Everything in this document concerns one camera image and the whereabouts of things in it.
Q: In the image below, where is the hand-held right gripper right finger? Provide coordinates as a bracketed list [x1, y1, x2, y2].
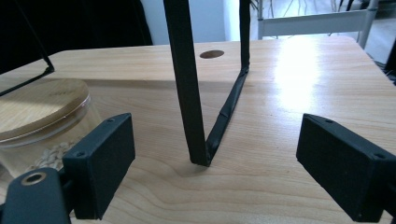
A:
[295, 113, 396, 223]

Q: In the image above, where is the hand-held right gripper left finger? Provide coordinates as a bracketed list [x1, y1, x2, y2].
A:
[62, 112, 136, 220]

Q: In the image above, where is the glass jar with pale beans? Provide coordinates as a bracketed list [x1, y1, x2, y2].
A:
[0, 77, 104, 181]

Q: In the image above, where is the small black shelf table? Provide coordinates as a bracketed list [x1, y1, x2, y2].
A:
[0, 0, 251, 167]

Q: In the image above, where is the black stand base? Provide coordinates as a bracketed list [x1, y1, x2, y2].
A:
[384, 36, 396, 77]

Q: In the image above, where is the white desk frame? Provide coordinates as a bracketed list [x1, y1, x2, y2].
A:
[256, 0, 379, 49]

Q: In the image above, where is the tangle of black floor cables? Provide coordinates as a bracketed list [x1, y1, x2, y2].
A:
[251, 0, 365, 18]

